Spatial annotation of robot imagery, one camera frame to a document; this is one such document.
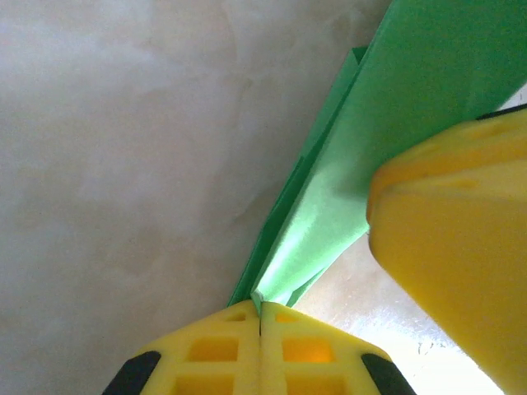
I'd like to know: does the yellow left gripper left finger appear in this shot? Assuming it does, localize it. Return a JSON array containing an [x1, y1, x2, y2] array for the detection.
[[100, 299, 261, 395]]

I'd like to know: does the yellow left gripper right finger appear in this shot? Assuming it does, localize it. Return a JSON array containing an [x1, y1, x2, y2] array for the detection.
[[259, 301, 419, 395]]

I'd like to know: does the green paper sheet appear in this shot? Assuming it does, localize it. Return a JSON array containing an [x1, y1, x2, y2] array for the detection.
[[226, 0, 527, 312]]

